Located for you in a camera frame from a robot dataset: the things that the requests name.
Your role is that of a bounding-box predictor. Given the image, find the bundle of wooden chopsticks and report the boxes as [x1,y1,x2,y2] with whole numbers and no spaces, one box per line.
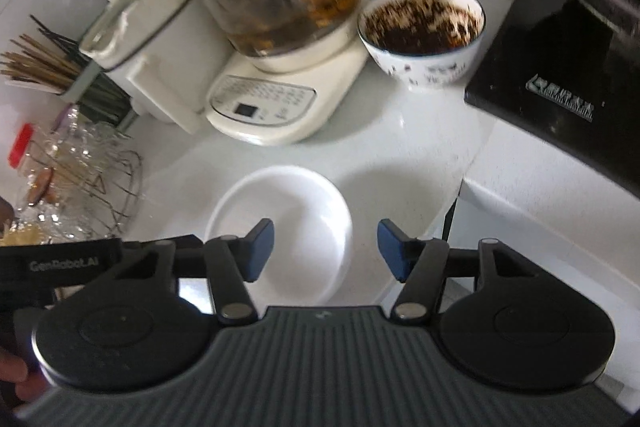
[0,14,102,96]

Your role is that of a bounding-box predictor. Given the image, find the red lid plastic jar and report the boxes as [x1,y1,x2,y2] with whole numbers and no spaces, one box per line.
[8,121,37,171]

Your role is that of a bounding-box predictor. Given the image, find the stack of clear glass cups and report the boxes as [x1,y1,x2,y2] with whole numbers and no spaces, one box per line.
[14,104,132,239]

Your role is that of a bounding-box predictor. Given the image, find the black induction cooker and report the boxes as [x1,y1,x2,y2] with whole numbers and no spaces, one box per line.
[463,0,640,198]

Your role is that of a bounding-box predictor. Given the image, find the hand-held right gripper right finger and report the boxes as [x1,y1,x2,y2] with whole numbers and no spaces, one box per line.
[377,218,535,323]

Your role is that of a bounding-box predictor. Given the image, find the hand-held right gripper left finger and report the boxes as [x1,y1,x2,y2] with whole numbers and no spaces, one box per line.
[114,218,276,327]

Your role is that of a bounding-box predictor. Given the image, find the white kettle base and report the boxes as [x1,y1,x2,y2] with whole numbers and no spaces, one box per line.
[205,38,371,146]

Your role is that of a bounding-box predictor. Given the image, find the round wire cup rack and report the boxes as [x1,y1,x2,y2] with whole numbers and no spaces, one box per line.
[15,149,145,242]

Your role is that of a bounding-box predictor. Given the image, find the person's left hand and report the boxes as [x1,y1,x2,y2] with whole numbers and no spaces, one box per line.
[0,349,49,409]

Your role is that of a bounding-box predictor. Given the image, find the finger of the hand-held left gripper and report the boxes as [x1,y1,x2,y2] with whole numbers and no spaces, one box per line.
[122,234,208,254]

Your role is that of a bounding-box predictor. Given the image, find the plain white deep plate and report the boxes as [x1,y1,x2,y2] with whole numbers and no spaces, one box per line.
[204,165,354,307]

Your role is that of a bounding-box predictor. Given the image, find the white electric pot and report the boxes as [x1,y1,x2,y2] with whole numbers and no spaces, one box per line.
[79,0,207,136]

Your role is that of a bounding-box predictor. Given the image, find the red chili flakes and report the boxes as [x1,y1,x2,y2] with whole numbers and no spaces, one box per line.
[362,0,484,56]

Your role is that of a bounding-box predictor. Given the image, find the dark chopstick holder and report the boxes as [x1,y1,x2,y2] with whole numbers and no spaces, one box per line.
[62,56,139,128]

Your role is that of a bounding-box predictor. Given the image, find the patterned white bowl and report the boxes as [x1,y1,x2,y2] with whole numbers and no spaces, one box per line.
[356,0,487,91]

